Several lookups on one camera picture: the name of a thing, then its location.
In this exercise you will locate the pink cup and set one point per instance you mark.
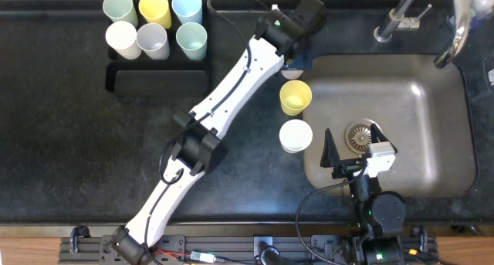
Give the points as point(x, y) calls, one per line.
point(292, 74)

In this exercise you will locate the steel tap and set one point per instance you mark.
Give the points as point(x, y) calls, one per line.
point(386, 29)

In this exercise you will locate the blue cup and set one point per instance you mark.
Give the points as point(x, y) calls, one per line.
point(187, 6)

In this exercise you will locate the yellow cup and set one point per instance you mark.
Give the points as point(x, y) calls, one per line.
point(154, 8)
point(295, 97)

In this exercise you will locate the green cup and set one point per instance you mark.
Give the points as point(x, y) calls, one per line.
point(119, 8)
point(191, 41)

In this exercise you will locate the black tray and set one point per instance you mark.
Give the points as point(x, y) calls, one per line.
point(162, 81)

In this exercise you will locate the grey cup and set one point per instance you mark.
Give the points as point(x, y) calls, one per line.
point(153, 41)

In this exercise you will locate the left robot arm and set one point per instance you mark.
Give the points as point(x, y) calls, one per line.
point(231, 91)

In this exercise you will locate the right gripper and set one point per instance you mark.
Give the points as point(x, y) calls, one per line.
point(347, 168)

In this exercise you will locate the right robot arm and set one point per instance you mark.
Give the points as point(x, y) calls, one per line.
point(386, 215)

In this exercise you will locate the steel sink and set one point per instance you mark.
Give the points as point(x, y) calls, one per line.
point(405, 114)

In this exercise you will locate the mounting rail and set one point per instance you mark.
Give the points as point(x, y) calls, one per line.
point(231, 245)

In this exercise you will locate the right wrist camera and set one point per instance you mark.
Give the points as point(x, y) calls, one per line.
point(380, 158)

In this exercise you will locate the white cup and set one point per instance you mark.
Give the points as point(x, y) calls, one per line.
point(295, 135)
point(122, 39)

